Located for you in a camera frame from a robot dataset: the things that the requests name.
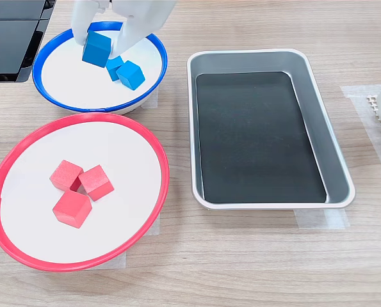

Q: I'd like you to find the steel tray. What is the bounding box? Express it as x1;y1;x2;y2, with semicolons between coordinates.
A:
186;48;357;211

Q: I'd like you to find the blue cube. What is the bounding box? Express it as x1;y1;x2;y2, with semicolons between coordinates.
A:
81;30;113;68
115;59;146;91
105;54;126;82

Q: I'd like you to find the blue-rimmed white plate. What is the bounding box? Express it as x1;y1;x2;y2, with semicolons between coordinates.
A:
31;20;168;116

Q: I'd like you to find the pale perforated plate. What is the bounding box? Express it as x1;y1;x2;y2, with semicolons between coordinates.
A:
366;95;381;150

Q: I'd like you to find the red-rimmed white plate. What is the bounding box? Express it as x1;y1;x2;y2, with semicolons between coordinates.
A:
0;112;170;273

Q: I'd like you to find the black mat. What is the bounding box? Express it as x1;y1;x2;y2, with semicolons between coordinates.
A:
195;71;327;205

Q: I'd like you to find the red cube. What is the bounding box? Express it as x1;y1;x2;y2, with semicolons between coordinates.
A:
49;159;85;192
52;190;93;230
77;164;115;202

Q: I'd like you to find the black glossy device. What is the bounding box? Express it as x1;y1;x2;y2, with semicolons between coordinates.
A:
0;0;57;83

